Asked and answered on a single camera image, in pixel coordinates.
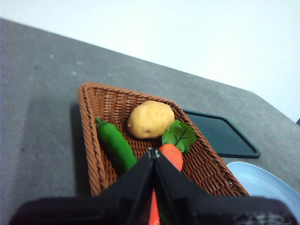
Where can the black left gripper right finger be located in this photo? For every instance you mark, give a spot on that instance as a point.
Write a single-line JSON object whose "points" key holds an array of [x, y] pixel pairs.
{"points": [[199, 208]]}

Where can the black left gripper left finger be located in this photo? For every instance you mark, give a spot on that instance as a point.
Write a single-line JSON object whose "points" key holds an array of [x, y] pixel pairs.
{"points": [[112, 206]]}

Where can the orange carrot with green leaves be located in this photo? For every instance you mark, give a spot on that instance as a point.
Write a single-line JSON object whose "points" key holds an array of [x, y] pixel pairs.
{"points": [[172, 155]]}

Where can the light blue round plate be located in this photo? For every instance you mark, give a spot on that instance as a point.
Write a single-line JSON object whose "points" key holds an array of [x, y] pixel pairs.
{"points": [[262, 180]]}

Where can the brown wicker basket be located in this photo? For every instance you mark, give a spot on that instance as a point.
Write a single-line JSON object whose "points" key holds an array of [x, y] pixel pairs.
{"points": [[206, 168]]}

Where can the green chili pepper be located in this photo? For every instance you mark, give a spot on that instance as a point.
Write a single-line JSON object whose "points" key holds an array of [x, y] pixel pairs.
{"points": [[114, 143]]}

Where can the dark green rectangular tray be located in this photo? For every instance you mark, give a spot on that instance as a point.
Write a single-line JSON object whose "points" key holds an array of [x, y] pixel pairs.
{"points": [[222, 138]]}

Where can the yellow-brown potato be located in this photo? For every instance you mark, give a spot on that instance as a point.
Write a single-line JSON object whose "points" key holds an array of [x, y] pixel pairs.
{"points": [[151, 119]]}

